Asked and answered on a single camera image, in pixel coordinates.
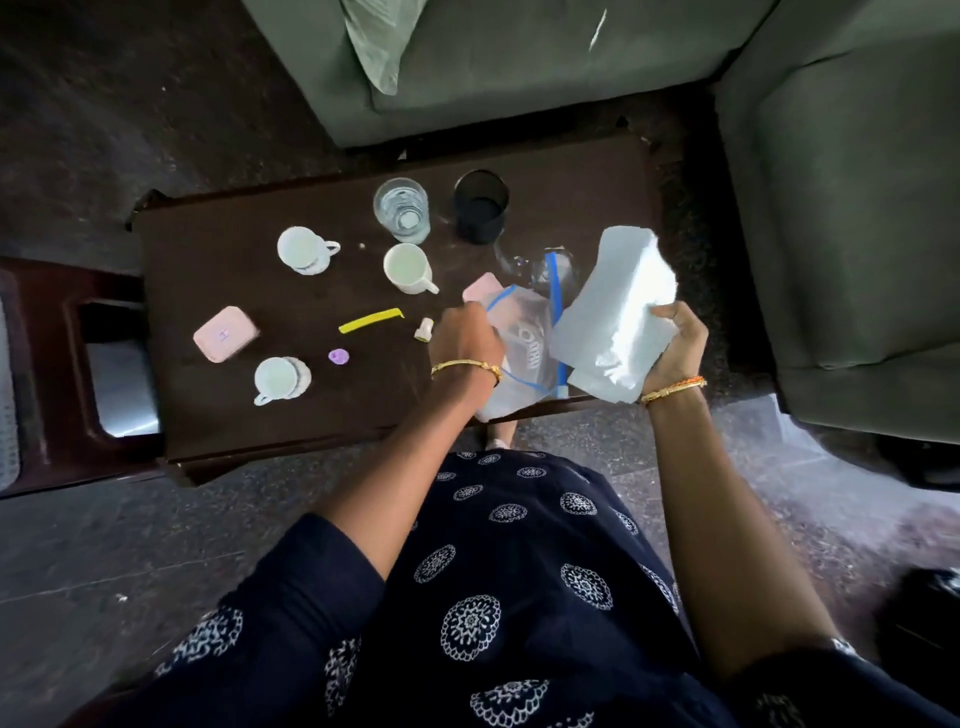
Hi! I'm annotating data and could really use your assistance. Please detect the person's right hand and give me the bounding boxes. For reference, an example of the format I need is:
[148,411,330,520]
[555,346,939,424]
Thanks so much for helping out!
[641,299,711,396]

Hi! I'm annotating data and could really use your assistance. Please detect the person's left hand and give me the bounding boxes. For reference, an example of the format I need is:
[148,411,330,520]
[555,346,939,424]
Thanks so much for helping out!
[428,302,508,369]

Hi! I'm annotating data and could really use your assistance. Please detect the pink lid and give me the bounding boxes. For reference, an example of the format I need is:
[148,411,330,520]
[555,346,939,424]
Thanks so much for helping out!
[461,272,505,305]

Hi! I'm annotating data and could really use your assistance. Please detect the clear zip bag blue seal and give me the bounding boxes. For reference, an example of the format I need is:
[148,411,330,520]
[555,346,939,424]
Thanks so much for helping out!
[473,251,580,423]

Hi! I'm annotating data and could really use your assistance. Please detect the white tissue stack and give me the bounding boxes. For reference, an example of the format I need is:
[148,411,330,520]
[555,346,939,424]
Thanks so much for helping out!
[548,224,680,405]

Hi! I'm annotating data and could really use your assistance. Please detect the white mug with red label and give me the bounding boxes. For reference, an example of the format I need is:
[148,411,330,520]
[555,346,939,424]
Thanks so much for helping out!
[383,242,441,296]

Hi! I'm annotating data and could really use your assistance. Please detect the yellow strip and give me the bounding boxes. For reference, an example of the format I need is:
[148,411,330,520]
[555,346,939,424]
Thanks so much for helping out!
[338,307,406,335]

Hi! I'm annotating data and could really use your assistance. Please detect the black mesh cup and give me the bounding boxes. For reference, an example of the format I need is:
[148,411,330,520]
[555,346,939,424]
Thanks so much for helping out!
[452,169,511,246]

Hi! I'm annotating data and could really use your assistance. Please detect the clear drinking glass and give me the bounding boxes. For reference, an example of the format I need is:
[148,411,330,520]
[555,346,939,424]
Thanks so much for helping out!
[372,176,432,245]

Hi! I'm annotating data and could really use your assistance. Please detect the white cup with scalloped base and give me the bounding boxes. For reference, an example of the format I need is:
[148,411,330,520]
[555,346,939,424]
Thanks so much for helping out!
[253,356,313,407]
[276,225,342,277]

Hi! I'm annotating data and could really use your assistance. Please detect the small pink box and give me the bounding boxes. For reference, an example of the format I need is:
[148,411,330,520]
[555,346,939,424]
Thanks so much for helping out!
[192,305,261,364]

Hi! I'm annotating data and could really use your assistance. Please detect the white perforated plastic tray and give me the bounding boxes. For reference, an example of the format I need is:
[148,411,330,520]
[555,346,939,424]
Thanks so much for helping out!
[0,296,22,493]

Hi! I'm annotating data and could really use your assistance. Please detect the person's left forearm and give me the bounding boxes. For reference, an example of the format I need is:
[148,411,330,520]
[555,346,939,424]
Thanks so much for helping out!
[314,367,500,579]

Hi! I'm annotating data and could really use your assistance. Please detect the person's right forearm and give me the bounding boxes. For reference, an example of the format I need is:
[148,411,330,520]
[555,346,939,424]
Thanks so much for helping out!
[646,386,838,680]

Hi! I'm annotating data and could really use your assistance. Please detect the gold bangle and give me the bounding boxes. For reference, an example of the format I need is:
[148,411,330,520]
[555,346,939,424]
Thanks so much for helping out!
[430,358,504,388]

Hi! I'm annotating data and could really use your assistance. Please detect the green fabric armchair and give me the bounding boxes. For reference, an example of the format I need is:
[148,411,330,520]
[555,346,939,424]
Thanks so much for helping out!
[712,0,960,448]

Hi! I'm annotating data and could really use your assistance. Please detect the brown wooden table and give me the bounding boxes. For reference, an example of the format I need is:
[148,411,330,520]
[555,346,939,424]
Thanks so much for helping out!
[128,131,665,487]

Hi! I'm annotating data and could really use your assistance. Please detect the navy patterned dress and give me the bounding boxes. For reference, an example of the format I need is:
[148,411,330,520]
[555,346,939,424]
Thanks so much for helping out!
[97,449,960,728]

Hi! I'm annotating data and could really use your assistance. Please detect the green patterned cushion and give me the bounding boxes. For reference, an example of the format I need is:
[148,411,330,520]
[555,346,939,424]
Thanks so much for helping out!
[341,0,429,97]

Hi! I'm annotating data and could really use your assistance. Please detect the black bag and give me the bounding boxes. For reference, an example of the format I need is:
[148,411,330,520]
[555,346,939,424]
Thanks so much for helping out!
[873,566,960,695]

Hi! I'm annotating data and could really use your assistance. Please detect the orange thread bracelet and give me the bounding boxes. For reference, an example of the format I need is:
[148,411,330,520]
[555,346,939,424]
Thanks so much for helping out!
[639,375,709,407]

